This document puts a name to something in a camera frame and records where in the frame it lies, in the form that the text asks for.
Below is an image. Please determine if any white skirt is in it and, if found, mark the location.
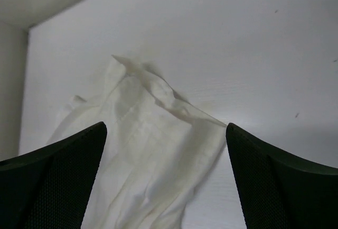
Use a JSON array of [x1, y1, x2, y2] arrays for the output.
[[49, 56, 226, 228]]

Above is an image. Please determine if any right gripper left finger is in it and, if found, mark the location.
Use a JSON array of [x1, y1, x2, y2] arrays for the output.
[[1, 122, 107, 228]]

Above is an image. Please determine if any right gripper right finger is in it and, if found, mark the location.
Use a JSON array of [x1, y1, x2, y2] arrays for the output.
[[226, 123, 337, 228]]

